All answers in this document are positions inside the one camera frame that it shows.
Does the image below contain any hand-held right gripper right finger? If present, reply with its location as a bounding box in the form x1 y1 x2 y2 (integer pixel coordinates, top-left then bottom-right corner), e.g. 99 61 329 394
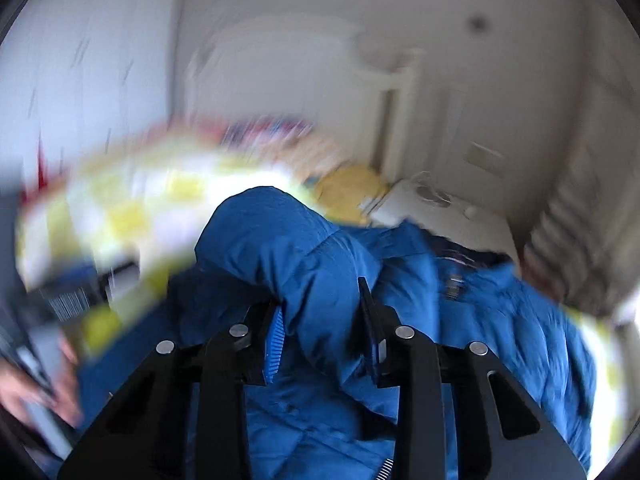
357 277 586 480

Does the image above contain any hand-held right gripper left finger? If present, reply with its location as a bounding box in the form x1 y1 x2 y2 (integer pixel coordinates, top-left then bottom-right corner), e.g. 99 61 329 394
57 302 286 480

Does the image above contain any blue down jacket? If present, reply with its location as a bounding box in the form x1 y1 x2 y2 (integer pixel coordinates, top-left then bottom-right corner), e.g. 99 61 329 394
75 186 598 480

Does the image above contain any person's left hand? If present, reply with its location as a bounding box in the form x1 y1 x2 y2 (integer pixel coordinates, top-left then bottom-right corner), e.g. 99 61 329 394
0 337 83 426

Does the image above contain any yellow white checked bed sheet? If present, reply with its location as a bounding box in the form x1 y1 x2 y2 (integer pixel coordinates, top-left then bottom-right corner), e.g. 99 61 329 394
15 127 631 456

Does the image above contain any white nightstand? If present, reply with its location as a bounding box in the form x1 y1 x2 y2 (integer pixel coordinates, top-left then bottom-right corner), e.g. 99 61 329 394
370 177 521 266

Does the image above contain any yellow pillow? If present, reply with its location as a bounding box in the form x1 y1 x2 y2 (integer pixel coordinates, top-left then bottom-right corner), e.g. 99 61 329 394
312 162 391 226

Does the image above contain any beige pillow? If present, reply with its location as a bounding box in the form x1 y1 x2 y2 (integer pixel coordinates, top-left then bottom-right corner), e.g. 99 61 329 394
300 130 351 171

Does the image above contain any colourful patterned pillow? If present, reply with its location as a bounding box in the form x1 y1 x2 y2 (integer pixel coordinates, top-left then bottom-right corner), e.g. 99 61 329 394
220 117 321 148

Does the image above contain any striped beige curtain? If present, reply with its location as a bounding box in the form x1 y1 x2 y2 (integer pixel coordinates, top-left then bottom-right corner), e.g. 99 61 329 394
522 10 640 321

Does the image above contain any white wardrobe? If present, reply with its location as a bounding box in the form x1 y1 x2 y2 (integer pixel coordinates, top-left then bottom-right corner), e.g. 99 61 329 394
0 0 193 196

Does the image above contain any white wooden headboard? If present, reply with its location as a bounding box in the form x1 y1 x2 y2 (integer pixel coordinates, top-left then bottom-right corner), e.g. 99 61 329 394
185 15 426 181

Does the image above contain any wall socket plate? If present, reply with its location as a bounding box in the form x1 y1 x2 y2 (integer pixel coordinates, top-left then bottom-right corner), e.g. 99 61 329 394
465 141 506 173

